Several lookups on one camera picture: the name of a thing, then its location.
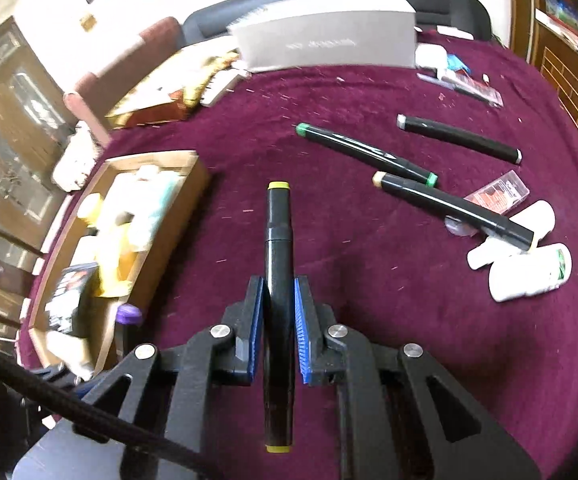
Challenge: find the yellow capped black marker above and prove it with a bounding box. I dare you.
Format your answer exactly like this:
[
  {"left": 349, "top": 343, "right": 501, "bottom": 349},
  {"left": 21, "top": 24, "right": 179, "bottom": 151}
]
[{"left": 263, "top": 181, "right": 295, "bottom": 454}]

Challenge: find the clear red small packet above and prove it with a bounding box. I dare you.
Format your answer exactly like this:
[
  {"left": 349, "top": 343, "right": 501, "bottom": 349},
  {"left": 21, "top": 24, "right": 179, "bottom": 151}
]
[{"left": 466, "top": 170, "right": 530, "bottom": 214}]

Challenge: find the grey capped black marker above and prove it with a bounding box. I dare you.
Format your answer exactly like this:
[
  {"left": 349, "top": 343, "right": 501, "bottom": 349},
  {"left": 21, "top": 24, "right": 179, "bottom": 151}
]
[{"left": 396, "top": 114, "right": 523, "bottom": 166}]

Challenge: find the purple capped black marker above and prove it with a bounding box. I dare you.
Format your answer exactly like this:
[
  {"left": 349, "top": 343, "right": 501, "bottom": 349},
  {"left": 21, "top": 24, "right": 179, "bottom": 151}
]
[{"left": 114, "top": 304, "right": 143, "bottom": 361}]

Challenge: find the cardboard tray box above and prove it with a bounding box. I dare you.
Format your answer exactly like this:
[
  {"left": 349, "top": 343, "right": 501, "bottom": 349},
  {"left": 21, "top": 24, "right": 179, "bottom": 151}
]
[{"left": 29, "top": 151, "right": 210, "bottom": 378}]

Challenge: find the white teal tube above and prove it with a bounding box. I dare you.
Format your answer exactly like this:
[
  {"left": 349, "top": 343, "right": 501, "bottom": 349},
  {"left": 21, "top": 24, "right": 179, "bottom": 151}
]
[{"left": 128, "top": 170, "right": 184, "bottom": 252}]

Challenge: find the black white text packet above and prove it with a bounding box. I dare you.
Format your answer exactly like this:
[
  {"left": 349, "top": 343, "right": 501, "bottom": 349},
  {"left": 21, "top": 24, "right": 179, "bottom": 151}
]
[{"left": 45, "top": 262, "right": 99, "bottom": 338}]

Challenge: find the green capped black marker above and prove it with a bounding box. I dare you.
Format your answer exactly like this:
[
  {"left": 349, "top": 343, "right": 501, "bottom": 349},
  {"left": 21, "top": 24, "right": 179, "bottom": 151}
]
[{"left": 295, "top": 122, "right": 438, "bottom": 188}]

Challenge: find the maroon bed blanket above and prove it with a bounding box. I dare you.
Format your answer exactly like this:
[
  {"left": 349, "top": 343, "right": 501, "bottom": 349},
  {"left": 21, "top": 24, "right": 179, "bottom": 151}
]
[{"left": 107, "top": 38, "right": 578, "bottom": 479}]

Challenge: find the gold gift box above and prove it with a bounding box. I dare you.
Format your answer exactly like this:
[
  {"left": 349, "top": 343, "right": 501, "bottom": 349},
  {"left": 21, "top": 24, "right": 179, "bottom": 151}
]
[{"left": 106, "top": 37, "right": 248, "bottom": 129}]

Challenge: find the olive capped black marker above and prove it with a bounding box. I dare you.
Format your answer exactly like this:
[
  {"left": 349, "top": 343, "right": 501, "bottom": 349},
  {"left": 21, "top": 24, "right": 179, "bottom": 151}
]
[{"left": 373, "top": 171, "right": 509, "bottom": 235}]

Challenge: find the white green label bottle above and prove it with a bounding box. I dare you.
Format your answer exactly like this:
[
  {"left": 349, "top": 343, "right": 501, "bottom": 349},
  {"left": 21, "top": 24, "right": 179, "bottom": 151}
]
[{"left": 488, "top": 243, "right": 572, "bottom": 302}]

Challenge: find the white plain bottle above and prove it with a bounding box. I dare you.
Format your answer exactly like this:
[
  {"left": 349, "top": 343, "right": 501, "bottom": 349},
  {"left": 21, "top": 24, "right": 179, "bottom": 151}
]
[{"left": 467, "top": 200, "right": 556, "bottom": 270}]

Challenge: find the grey rectangular box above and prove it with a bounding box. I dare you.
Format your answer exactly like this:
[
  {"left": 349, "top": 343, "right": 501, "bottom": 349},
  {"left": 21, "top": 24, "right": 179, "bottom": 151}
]
[{"left": 228, "top": 0, "right": 417, "bottom": 73}]

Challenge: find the small white box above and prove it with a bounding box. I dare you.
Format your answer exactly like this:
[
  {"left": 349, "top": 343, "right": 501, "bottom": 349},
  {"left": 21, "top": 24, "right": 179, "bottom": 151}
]
[{"left": 415, "top": 44, "right": 448, "bottom": 72}]

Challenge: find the black cable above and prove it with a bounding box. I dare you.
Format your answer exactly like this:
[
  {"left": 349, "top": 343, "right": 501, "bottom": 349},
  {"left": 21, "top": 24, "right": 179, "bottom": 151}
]
[{"left": 0, "top": 331, "right": 221, "bottom": 480}]

